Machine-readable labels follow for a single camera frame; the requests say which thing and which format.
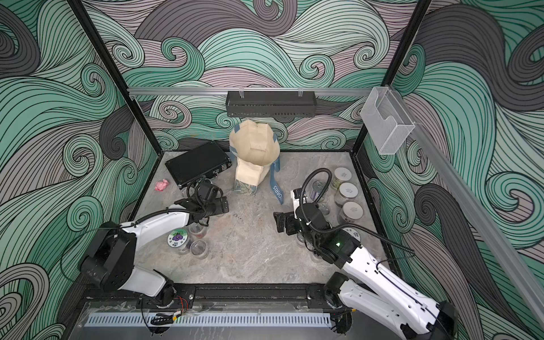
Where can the green label seed jar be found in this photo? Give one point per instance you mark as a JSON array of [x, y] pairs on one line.
[[340, 176]]

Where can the clear plastic seed jar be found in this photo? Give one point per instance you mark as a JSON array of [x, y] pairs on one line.
[[197, 230]]

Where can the black hard case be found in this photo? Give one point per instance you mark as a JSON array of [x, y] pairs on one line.
[[207, 160]]

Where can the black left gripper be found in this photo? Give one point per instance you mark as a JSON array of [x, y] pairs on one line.
[[219, 207]]

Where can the black perforated wall shelf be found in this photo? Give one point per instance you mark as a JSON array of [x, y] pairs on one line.
[[271, 105]]

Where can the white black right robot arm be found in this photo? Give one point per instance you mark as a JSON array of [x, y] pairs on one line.
[[365, 284]]

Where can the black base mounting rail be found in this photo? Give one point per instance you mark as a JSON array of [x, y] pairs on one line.
[[311, 295]]

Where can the aluminium wall rail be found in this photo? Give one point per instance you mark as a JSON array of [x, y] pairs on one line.
[[223, 91]]

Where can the clear acrylic wall box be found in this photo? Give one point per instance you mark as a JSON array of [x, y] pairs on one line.
[[385, 114]]

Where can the pink small toy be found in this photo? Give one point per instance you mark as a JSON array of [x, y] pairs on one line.
[[161, 185]]

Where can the white slotted cable duct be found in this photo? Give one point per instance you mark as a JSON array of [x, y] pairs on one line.
[[214, 320]]

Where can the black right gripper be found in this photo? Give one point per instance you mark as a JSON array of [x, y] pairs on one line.
[[291, 219]]

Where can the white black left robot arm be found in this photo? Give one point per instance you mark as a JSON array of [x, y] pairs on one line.
[[109, 260]]

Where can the beige canvas tote bag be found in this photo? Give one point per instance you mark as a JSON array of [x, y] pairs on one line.
[[257, 151]]

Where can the purple eggplant label jar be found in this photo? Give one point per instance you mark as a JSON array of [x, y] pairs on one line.
[[179, 240]]

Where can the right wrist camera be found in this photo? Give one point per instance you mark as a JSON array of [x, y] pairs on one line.
[[295, 196]]

